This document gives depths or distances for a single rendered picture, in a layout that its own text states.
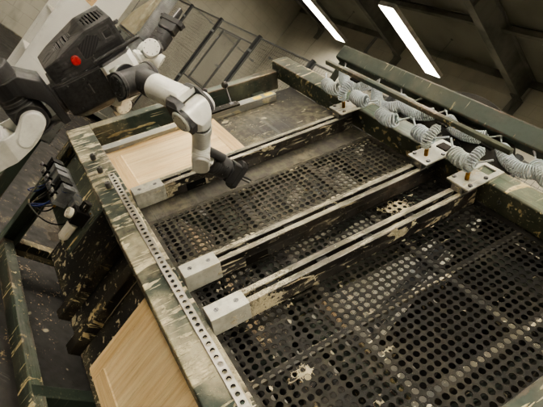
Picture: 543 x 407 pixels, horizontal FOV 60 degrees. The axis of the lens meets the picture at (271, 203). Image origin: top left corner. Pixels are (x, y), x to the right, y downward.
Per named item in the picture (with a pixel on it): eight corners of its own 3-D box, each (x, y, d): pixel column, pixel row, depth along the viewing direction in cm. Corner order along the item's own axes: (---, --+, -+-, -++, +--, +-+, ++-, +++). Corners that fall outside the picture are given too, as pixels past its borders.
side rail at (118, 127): (94, 142, 249) (88, 123, 242) (273, 85, 288) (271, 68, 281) (98, 147, 245) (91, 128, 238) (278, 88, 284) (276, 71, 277)
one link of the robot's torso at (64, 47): (31, 69, 151) (127, 14, 157) (18, 41, 175) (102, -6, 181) (86, 138, 171) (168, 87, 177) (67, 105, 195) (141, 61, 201)
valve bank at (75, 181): (18, 182, 214) (48, 140, 211) (48, 194, 224) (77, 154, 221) (35, 243, 179) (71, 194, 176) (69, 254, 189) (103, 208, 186)
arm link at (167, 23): (166, 21, 223) (152, 40, 221) (159, 8, 214) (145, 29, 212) (187, 31, 220) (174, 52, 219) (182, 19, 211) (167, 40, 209)
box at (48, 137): (22, 123, 226) (43, 94, 224) (44, 136, 234) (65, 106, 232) (25, 133, 217) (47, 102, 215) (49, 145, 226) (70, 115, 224)
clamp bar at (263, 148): (132, 199, 195) (116, 150, 180) (359, 115, 237) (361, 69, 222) (140, 211, 188) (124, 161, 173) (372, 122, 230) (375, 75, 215)
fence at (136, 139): (103, 153, 228) (101, 145, 225) (271, 97, 262) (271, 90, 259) (106, 157, 224) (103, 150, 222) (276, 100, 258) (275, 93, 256)
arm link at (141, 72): (135, 80, 153) (111, 69, 160) (140, 105, 159) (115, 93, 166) (163, 69, 160) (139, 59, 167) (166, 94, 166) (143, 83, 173)
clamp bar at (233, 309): (204, 318, 143) (189, 262, 129) (477, 182, 186) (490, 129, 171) (217, 341, 136) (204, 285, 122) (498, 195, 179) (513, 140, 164)
